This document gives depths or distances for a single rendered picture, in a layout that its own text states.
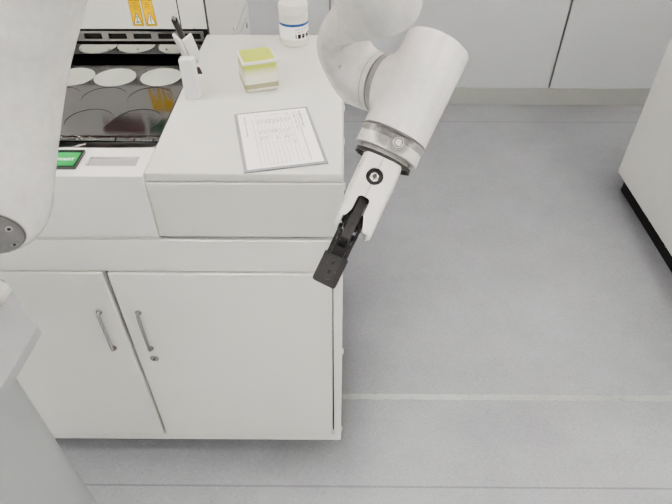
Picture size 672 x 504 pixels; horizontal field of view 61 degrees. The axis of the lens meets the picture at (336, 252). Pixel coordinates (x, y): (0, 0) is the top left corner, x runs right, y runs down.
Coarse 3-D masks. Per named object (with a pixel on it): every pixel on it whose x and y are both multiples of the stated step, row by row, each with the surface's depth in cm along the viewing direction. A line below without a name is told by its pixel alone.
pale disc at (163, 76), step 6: (150, 72) 142; (156, 72) 142; (162, 72) 142; (168, 72) 142; (174, 72) 142; (180, 72) 142; (144, 78) 140; (150, 78) 140; (156, 78) 140; (162, 78) 140; (168, 78) 140; (174, 78) 140; (150, 84) 137; (156, 84) 137; (162, 84) 137
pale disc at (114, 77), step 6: (102, 72) 142; (108, 72) 142; (114, 72) 142; (120, 72) 142; (126, 72) 142; (132, 72) 142; (96, 78) 139; (102, 78) 139; (108, 78) 140; (114, 78) 140; (120, 78) 140; (126, 78) 140; (132, 78) 140; (102, 84) 137; (108, 84) 137; (114, 84) 137; (120, 84) 137
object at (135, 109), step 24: (96, 72) 142; (144, 72) 142; (72, 96) 133; (96, 96) 133; (120, 96) 133; (144, 96) 133; (168, 96) 133; (72, 120) 125; (96, 120) 125; (120, 120) 125; (144, 120) 125
